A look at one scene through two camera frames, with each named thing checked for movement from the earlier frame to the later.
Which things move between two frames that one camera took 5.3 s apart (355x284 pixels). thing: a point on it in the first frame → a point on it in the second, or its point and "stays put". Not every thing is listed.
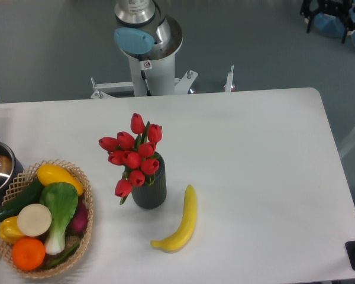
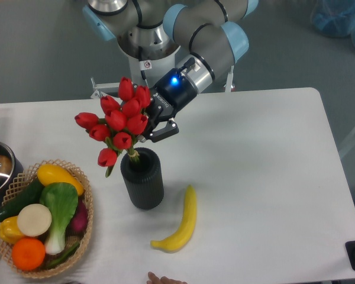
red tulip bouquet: (135, 152) → (121, 124)
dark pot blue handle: (5, 168) stays put
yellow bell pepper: (8, 230) stays put
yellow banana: (179, 239) stays put
